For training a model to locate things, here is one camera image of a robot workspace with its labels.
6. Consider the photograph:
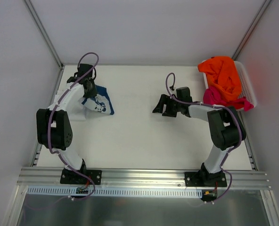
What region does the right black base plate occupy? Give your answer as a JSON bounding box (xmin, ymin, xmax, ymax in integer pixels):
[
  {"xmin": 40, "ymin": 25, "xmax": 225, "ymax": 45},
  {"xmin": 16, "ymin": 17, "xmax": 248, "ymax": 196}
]
[{"xmin": 184, "ymin": 170, "xmax": 227, "ymax": 187}]

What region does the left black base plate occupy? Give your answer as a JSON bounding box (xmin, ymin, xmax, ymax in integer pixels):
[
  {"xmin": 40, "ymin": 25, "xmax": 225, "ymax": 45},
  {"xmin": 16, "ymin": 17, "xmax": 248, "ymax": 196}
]
[{"xmin": 60, "ymin": 169, "xmax": 102, "ymax": 185}]

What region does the white slotted cable duct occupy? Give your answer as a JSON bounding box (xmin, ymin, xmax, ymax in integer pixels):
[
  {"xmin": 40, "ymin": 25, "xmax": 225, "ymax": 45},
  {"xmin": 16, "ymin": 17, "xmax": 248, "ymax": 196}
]
[{"xmin": 27, "ymin": 186, "xmax": 203, "ymax": 199}]

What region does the blue t shirt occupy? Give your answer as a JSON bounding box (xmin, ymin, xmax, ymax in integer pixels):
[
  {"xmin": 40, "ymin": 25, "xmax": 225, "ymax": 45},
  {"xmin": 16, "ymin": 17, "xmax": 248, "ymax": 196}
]
[{"xmin": 82, "ymin": 85, "xmax": 115, "ymax": 115}]

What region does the aluminium mounting rail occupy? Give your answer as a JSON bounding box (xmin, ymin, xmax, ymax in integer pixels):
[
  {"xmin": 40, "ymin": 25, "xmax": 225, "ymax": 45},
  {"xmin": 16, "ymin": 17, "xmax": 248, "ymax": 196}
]
[{"xmin": 17, "ymin": 167, "xmax": 272, "ymax": 190}]

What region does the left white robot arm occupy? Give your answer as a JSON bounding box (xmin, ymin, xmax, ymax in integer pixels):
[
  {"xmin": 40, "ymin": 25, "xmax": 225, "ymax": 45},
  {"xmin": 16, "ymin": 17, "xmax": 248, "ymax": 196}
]
[{"xmin": 36, "ymin": 64, "xmax": 97, "ymax": 184}]

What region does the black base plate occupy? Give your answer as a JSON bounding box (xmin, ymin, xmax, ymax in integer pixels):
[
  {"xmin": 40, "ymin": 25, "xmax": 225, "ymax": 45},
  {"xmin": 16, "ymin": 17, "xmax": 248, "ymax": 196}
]
[
  {"xmin": 184, "ymin": 170, "xmax": 227, "ymax": 187},
  {"xmin": 60, "ymin": 169, "xmax": 102, "ymax": 185}
]

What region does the white plastic basket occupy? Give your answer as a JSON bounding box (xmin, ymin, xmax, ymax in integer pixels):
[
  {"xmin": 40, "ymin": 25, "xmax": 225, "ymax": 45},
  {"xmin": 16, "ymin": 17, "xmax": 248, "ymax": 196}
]
[{"xmin": 202, "ymin": 61, "xmax": 257, "ymax": 107}]

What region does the pink t shirt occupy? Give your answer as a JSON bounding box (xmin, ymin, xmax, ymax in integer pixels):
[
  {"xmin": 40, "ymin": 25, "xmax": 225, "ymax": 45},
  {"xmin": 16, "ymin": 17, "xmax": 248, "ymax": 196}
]
[{"xmin": 203, "ymin": 87, "xmax": 254, "ymax": 111}]

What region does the folded white t shirt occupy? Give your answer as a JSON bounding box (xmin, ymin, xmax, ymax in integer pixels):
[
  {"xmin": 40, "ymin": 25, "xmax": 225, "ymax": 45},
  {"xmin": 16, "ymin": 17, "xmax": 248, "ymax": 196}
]
[{"xmin": 53, "ymin": 89, "xmax": 88, "ymax": 122}]

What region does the orange t shirt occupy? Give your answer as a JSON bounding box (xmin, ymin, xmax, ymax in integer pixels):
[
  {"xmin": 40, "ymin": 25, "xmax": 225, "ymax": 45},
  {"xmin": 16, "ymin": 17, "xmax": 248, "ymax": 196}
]
[{"xmin": 197, "ymin": 56, "xmax": 242, "ymax": 102}]

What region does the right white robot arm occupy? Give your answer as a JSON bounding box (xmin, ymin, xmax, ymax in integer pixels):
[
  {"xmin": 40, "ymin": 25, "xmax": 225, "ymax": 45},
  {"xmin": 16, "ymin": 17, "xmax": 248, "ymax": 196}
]
[{"xmin": 152, "ymin": 87, "xmax": 246, "ymax": 186}]

